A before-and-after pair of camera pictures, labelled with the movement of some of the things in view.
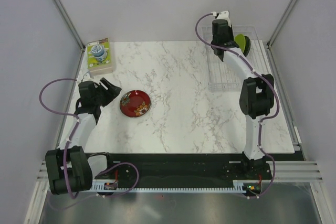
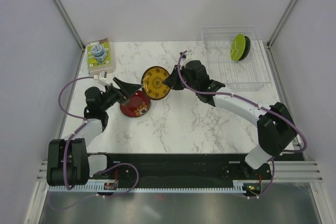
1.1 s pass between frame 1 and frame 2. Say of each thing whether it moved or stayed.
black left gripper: moved
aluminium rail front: stayed
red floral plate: stayed
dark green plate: stayed
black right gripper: moved
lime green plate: stayed
